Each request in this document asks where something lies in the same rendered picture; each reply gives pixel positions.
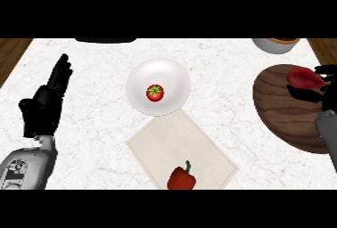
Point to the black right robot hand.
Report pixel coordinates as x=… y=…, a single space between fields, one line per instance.
x=314 y=92

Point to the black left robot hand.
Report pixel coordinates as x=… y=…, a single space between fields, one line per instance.
x=43 y=104

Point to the red pear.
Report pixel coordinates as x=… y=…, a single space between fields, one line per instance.
x=305 y=77

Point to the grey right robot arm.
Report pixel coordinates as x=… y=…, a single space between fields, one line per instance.
x=329 y=133

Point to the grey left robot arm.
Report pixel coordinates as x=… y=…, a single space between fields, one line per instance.
x=27 y=166

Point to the white bowl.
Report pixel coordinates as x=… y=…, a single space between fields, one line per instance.
x=159 y=81

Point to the beige placemat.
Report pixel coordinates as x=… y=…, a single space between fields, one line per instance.
x=175 y=148

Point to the round brown wooden board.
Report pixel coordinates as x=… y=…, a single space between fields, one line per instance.
x=286 y=112

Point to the grey pot with orange rim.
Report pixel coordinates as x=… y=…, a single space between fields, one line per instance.
x=275 y=45

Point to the red tomato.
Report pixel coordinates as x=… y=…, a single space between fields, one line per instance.
x=154 y=93

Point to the black appliance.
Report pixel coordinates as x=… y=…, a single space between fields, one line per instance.
x=105 y=40

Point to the red bell pepper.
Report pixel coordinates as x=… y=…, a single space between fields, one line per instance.
x=181 y=178

